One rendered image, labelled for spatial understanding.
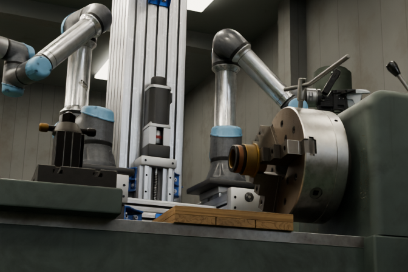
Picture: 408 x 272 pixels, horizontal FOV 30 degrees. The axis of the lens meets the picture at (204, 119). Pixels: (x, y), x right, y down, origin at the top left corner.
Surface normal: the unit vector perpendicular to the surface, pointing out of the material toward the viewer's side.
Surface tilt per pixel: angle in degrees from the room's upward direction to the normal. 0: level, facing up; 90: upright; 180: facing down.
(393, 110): 90
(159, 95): 90
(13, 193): 90
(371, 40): 90
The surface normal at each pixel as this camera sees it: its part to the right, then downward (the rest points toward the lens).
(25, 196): 0.29, -0.28
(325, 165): 0.28, -0.04
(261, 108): -0.92, -0.14
